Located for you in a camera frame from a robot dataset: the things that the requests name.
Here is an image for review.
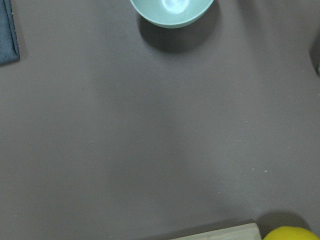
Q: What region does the bamboo cutting board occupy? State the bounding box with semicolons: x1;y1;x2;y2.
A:
173;223;262;240

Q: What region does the grey folded cloth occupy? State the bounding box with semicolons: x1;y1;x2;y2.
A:
0;0;20;65

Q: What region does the mint green bowl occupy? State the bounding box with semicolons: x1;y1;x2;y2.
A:
130;0;214;29

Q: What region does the steel scoop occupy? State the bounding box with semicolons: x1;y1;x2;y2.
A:
317;63;320;77

